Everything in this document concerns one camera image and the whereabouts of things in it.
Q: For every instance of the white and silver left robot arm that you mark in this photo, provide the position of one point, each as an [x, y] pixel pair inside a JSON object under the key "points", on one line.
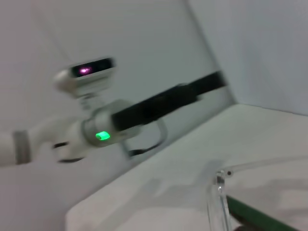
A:
{"points": [[72, 134]]}

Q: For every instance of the green glasses case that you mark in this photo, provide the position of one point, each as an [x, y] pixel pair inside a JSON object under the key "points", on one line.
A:
{"points": [[255, 214]]}

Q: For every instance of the clear plastic glasses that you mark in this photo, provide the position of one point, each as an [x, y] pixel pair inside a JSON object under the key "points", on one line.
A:
{"points": [[220, 190]]}

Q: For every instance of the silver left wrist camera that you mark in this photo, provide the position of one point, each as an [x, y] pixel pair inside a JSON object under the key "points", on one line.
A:
{"points": [[86, 77]]}

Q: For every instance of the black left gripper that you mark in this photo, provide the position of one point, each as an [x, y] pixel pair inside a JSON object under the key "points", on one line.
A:
{"points": [[154, 106]]}

